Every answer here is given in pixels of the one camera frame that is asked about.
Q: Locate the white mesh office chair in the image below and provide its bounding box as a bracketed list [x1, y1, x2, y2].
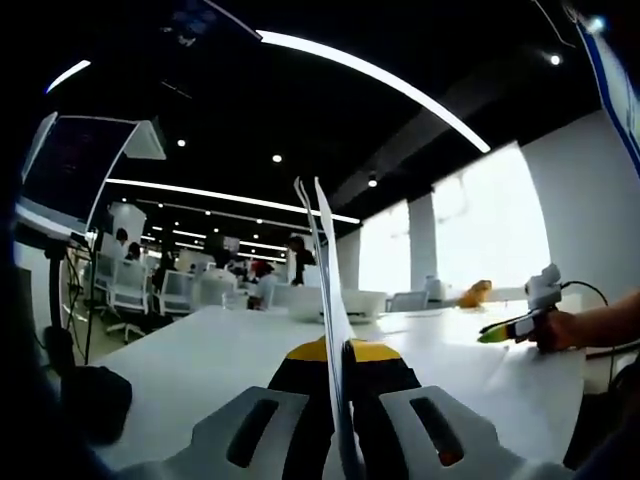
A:
[159, 269, 196, 316]
[387, 289, 430, 314]
[107, 259, 151, 341]
[199, 277, 239, 309]

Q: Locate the small bright window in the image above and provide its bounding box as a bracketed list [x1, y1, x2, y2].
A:
[358, 199, 412, 296]

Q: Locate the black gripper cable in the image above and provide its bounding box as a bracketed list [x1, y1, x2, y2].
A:
[559, 280, 616, 396]

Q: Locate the black round bag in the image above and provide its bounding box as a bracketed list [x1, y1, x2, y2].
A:
[62, 365, 134, 446]

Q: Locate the open silver laptop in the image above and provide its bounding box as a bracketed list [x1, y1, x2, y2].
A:
[19, 112, 144, 236]

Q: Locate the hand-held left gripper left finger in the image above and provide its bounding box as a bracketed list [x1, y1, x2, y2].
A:
[117, 335, 335, 480]

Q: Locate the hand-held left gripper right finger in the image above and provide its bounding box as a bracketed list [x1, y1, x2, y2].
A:
[344, 339, 574, 480]

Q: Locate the aligned bundle of printing papers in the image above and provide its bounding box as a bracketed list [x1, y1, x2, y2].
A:
[293, 175, 369, 480]

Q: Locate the ceiling air conditioner unit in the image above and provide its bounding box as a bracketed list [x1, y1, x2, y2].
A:
[123, 117, 167, 161]

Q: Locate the orange plush toy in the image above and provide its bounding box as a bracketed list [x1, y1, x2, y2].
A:
[458, 279, 494, 309]

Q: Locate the black laptop stand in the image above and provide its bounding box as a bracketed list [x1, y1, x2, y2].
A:
[48, 247, 71, 334]

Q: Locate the small black box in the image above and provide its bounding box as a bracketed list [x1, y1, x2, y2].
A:
[44, 327, 76, 366]

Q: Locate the person's right hand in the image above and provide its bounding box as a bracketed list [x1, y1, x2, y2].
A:
[532, 309, 589, 354]

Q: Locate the blue white wall display board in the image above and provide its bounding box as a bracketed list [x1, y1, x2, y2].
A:
[574, 19, 640, 176]

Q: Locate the white side desk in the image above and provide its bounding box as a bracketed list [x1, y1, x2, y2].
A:
[14, 259, 56, 346]

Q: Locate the long curved ceiling light strip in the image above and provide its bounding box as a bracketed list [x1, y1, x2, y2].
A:
[107, 178, 361, 225]
[257, 29, 491, 154]

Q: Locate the white table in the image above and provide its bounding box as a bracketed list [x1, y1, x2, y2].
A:
[84, 304, 589, 471]

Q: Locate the white printer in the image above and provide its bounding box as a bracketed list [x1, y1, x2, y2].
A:
[284, 282, 389, 324]

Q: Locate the person's black shirt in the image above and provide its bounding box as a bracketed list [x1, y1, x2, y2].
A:
[574, 352, 640, 471]

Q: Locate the large bright window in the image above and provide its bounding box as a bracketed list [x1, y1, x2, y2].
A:
[432, 142, 551, 291]

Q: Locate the black laptop cable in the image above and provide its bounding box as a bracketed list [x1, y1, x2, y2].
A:
[64, 244, 96, 364]

